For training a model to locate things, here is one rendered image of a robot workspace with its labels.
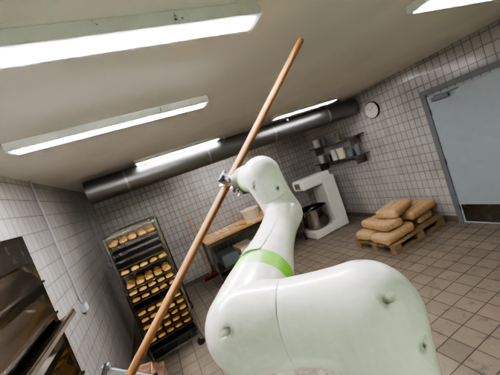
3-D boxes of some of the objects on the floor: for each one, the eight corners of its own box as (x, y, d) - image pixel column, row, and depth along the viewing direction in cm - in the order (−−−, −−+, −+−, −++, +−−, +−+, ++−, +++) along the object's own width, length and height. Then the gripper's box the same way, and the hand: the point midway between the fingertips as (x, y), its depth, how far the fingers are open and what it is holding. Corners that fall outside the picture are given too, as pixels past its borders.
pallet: (396, 254, 397) (393, 246, 396) (357, 247, 472) (355, 239, 471) (445, 223, 441) (443, 215, 440) (402, 220, 515) (399, 213, 514)
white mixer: (318, 241, 569) (297, 183, 559) (301, 237, 630) (283, 185, 621) (352, 222, 605) (333, 167, 596) (333, 221, 667) (316, 171, 657)
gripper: (219, 178, 86) (204, 184, 108) (259, 201, 91) (236, 202, 113) (228, 158, 88) (212, 168, 110) (268, 181, 93) (244, 187, 115)
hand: (227, 184), depth 108 cm, fingers closed on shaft, 3 cm apart
